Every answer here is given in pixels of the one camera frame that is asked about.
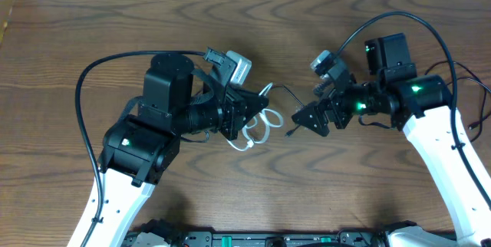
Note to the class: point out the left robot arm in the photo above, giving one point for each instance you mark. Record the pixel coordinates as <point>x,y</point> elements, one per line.
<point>178,99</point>

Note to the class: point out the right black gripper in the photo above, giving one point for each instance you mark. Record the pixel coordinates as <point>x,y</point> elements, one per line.
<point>337,108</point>

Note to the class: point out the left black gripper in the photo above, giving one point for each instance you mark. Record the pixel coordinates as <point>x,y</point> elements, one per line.
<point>231,113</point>

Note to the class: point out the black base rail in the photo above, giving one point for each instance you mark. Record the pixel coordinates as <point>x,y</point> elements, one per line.
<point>161,233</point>

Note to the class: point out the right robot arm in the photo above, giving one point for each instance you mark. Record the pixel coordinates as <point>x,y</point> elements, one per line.
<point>420,107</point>

